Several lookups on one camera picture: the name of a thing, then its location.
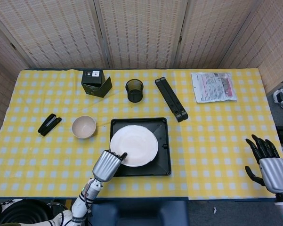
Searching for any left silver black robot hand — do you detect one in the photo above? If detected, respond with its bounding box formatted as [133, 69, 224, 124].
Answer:
[91, 149, 128, 183]

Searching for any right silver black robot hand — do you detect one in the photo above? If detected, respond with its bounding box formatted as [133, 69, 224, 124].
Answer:
[244, 134, 283, 194]

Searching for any white round plate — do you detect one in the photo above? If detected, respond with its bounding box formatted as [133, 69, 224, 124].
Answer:
[110, 125, 159, 168]

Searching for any beige bowl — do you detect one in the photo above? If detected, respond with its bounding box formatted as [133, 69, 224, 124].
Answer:
[72, 115, 97, 140]

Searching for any black square plastic tray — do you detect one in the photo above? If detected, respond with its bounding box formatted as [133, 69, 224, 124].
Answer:
[108, 117, 172, 178]

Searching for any dark blue chair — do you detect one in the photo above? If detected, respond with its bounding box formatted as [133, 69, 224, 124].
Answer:
[87, 200, 190, 226]

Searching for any yellow checked tablecloth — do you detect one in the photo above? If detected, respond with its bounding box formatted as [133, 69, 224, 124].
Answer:
[176, 68, 283, 201]
[0, 69, 189, 199]

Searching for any black stapler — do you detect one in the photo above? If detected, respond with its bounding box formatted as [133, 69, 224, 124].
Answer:
[37, 113, 63, 137]

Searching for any white power adapter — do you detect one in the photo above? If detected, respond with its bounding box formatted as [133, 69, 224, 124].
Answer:
[272, 89, 283, 104]

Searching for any black mesh pen cup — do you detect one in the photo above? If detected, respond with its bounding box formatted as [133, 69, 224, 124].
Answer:
[125, 79, 144, 103]

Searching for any dark green cardboard box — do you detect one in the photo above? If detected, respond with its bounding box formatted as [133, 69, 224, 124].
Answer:
[81, 69, 113, 98]

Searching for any black folded stand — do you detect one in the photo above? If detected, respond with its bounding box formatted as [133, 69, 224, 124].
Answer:
[154, 77, 189, 123]

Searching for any black ribbed round stool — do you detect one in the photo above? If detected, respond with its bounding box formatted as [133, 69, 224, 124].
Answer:
[0, 199, 55, 226]

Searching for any clear plastic package bag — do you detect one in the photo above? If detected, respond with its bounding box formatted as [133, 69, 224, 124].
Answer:
[191, 72, 238, 104]

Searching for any woven folding screen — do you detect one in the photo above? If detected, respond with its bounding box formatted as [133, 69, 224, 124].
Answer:
[0, 0, 283, 132]

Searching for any chrome stool frame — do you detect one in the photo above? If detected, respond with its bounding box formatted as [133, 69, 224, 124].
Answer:
[48, 202, 73, 216]

